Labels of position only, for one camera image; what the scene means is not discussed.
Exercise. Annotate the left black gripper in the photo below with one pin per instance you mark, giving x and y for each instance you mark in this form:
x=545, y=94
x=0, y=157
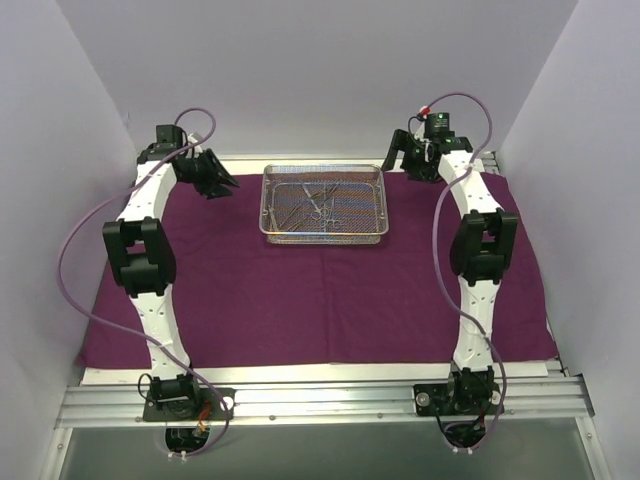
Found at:
x=208, y=173

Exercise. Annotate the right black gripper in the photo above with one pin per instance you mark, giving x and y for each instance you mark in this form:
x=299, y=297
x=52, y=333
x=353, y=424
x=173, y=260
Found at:
x=406, y=154

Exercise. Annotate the metal mesh instrument tray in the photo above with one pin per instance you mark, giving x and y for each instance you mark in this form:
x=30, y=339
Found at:
x=361, y=203

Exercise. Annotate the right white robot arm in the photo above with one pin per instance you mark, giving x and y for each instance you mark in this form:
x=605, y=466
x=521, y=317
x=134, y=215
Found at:
x=482, y=248

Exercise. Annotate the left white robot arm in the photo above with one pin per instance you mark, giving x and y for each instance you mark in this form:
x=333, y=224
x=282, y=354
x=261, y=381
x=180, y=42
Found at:
x=143, y=262

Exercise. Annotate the silver surgical scissors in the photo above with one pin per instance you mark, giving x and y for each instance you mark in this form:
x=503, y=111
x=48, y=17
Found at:
x=319, y=212

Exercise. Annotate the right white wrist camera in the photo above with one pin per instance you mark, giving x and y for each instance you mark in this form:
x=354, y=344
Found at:
x=418, y=123

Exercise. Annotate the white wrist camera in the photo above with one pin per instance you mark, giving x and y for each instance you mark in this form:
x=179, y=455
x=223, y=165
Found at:
x=418, y=123
x=192, y=137

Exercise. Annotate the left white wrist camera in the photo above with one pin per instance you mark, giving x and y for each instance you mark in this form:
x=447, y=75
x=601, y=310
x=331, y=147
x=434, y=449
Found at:
x=192, y=137

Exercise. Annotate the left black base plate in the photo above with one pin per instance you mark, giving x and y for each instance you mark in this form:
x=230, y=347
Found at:
x=208, y=407

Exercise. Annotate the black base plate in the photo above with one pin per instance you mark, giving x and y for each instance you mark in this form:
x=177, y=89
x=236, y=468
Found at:
x=208, y=407
x=453, y=399

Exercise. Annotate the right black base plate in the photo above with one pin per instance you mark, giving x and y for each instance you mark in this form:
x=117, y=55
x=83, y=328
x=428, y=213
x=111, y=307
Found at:
x=453, y=399

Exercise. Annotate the aluminium front rail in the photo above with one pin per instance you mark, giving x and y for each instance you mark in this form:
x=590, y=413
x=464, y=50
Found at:
x=326, y=403

